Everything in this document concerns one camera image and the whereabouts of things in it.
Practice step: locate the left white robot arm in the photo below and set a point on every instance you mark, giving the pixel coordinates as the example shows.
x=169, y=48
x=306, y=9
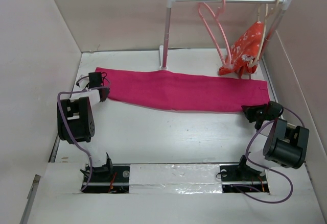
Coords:
x=75, y=121

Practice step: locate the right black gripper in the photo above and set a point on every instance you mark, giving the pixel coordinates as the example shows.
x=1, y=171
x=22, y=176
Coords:
x=249, y=110

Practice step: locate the orange floral garment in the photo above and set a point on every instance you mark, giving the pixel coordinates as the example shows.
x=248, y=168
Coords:
x=243, y=51

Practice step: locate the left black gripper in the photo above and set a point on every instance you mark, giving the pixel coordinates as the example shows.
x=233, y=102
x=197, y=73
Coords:
x=106, y=93

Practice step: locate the white clothes rack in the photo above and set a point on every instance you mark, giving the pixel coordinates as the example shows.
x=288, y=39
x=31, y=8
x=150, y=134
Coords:
x=163, y=49

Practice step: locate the beige wooden hanger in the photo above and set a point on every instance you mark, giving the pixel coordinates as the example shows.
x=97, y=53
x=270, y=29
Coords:
x=268, y=13

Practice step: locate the magenta pink trousers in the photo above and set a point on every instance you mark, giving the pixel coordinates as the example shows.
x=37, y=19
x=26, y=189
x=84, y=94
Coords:
x=167, y=90

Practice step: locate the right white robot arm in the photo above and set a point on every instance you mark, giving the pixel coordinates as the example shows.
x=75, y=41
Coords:
x=285, y=146

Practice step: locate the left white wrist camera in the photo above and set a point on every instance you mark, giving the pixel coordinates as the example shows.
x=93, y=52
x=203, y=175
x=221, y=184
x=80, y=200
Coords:
x=82, y=82

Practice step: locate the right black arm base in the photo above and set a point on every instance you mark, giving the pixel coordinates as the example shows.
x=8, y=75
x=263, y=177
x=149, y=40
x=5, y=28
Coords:
x=239, y=177

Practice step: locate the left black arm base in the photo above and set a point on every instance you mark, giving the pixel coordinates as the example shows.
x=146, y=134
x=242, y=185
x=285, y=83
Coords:
x=108, y=178

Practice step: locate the metal side rail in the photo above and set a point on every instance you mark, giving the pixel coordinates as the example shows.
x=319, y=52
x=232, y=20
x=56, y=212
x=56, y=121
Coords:
x=30, y=199

